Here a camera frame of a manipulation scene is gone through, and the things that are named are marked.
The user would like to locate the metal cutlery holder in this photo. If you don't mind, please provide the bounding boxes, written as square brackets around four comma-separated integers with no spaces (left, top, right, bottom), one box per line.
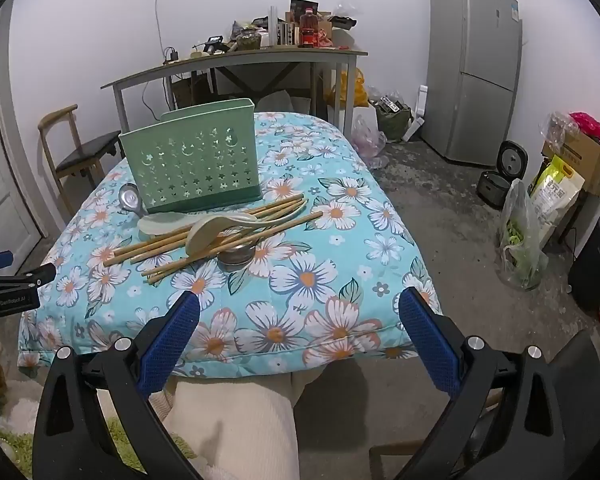
[275,21,301,47]

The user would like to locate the stainless steel spoon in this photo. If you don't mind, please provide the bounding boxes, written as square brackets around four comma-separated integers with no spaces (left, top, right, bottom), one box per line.
[216,230,258,272]
[118,183,143,217]

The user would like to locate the person's leg in cream trousers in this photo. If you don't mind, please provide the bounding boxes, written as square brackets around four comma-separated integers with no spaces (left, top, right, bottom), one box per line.
[150,365,331,480]

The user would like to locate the white translucent plastic bag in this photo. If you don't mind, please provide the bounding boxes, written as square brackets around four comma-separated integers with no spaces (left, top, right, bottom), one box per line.
[351,114,388,158]

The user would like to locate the green perforated utensil holder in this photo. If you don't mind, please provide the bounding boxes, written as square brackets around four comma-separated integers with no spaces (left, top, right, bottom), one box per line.
[118,98,265,214]

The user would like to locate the cream plastic spoon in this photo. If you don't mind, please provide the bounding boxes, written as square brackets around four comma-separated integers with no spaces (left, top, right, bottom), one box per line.
[185,197,309,263]
[138,211,201,237]

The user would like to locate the yellow green rice bag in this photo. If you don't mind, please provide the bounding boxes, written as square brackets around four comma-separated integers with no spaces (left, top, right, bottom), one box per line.
[527,155,586,246]

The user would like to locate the grey desk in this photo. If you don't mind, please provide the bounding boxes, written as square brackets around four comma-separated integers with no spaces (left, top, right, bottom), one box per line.
[100,47,370,136]

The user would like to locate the brown cardboard box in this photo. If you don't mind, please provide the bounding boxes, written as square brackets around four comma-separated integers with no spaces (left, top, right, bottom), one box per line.
[540,130,600,196]

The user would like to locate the olive green bag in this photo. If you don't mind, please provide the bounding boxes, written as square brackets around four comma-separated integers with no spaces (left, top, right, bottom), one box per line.
[372,91,413,142]

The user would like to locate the silver refrigerator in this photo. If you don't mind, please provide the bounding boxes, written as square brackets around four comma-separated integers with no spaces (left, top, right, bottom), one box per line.
[420,0,524,167]

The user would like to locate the crumpled clear plastic bag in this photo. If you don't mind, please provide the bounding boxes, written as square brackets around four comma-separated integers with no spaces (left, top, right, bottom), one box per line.
[539,112,581,153]

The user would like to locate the glass jar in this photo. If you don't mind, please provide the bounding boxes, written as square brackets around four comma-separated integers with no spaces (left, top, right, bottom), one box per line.
[236,27,262,51]

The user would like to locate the green shaggy rug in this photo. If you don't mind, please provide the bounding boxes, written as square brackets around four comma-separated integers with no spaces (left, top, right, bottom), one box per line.
[0,380,196,480]

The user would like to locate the pink plastic bag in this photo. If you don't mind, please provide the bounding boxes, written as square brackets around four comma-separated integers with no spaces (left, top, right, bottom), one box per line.
[569,111,600,161]

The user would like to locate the white carton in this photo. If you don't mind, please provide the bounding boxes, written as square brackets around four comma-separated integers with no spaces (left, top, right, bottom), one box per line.
[402,84,431,142]

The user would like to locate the pile of bamboo chopsticks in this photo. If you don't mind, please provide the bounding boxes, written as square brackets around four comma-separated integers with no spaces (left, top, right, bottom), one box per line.
[102,192,323,286]

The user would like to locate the black rice cooker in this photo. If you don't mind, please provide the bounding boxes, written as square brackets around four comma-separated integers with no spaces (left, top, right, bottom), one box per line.
[476,140,532,209]

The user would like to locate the clear bag of vegetables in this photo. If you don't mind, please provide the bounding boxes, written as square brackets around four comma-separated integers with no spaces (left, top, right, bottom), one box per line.
[499,178,551,291]

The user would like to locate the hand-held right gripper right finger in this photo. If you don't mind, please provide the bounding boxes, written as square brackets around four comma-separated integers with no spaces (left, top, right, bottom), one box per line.
[399,287,556,480]

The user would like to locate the wooden chair with dark seat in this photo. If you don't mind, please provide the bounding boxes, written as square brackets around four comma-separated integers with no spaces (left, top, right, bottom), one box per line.
[37,104,123,211]

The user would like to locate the black trash bin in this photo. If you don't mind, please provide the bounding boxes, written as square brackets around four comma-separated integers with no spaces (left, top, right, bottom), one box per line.
[567,214,600,311]

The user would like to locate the yellow plastic bag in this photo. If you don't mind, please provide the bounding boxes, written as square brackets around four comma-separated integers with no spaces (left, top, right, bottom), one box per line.
[330,67,370,108]

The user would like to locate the dark soda bottle red label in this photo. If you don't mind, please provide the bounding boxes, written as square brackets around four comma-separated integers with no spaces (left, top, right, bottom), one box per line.
[298,7,318,49]

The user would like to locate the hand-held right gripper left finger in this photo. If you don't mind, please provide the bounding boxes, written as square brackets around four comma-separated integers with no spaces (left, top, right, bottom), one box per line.
[32,290,201,480]

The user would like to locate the turquoise floral blanket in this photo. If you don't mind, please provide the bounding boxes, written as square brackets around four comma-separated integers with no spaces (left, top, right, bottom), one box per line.
[19,110,443,378]

